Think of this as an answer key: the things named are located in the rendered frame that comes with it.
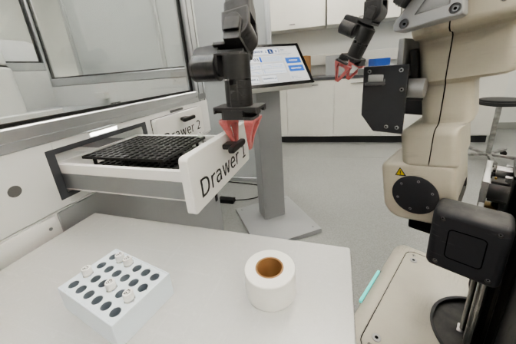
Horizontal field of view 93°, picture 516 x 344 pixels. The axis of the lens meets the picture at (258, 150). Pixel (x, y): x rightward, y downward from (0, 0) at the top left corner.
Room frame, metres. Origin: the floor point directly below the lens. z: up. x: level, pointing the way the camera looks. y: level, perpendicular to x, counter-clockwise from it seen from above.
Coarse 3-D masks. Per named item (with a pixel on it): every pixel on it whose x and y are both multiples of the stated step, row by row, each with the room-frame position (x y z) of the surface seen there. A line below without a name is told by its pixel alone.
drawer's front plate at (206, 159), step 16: (240, 128) 0.62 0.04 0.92; (208, 144) 0.46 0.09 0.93; (192, 160) 0.40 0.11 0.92; (208, 160) 0.45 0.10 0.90; (224, 160) 0.51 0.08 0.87; (240, 160) 0.60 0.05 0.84; (192, 176) 0.39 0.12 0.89; (208, 176) 0.44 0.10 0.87; (224, 176) 0.50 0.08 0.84; (192, 192) 0.38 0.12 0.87; (208, 192) 0.43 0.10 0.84; (192, 208) 0.38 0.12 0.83
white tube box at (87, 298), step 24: (96, 264) 0.30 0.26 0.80; (120, 264) 0.30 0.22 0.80; (144, 264) 0.30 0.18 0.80; (72, 288) 0.26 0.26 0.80; (96, 288) 0.26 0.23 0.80; (120, 288) 0.26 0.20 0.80; (144, 288) 0.26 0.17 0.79; (168, 288) 0.27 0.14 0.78; (72, 312) 0.25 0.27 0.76; (96, 312) 0.22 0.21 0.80; (120, 312) 0.23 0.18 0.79; (144, 312) 0.24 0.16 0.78; (120, 336) 0.21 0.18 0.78
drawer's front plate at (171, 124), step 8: (184, 112) 0.94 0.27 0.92; (192, 112) 0.99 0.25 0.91; (200, 112) 1.05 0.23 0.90; (152, 120) 0.79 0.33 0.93; (160, 120) 0.81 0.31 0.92; (168, 120) 0.85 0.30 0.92; (176, 120) 0.88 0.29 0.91; (192, 120) 0.98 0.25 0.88; (200, 120) 1.04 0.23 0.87; (160, 128) 0.80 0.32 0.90; (168, 128) 0.84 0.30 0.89; (176, 128) 0.88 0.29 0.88; (184, 128) 0.92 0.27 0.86; (200, 128) 1.03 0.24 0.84
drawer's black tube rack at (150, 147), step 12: (120, 144) 0.62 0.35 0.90; (132, 144) 0.61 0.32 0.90; (144, 144) 0.60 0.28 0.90; (156, 144) 0.59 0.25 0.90; (168, 144) 0.59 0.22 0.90; (180, 144) 0.57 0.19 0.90; (84, 156) 0.54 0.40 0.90; (96, 156) 0.53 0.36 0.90; (108, 156) 0.52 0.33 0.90; (120, 156) 0.52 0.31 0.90; (132, 156) 0.51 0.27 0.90; (144, 156) 0.50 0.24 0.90; (156, 156) 0.50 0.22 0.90; (180, 156) 0.55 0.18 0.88; (168, 168) 0.50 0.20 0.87
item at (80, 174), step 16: (112, 144) 0.66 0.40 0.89; (64, 160) 0.53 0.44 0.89; (80, 160) 0.56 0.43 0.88; (64, 176) 0.50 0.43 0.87; (80, 176) 0.49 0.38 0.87; (96, 176) 0.47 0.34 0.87; (112, 176) 0.46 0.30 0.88; (128, 176) 0.45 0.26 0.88; (144, 176) 0.44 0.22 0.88; (160, 176) 0.42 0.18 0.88; (176, 176) 0.41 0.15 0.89; (112, 192) 0.46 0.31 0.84; (128, 192) 0.45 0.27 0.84; (144, 192) 0.44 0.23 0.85; (160, 192) 0.42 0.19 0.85; (176, 192) 0.41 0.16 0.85
